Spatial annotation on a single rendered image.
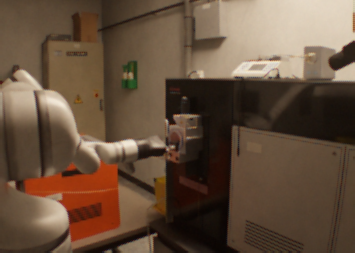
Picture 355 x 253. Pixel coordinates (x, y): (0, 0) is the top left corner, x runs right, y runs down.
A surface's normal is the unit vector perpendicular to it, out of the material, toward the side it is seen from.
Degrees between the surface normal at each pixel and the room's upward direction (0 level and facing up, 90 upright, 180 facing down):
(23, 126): 71
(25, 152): 100
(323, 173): 90
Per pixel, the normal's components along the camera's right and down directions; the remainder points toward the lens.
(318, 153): -0.78, 0.09
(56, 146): 0.53, 0.26
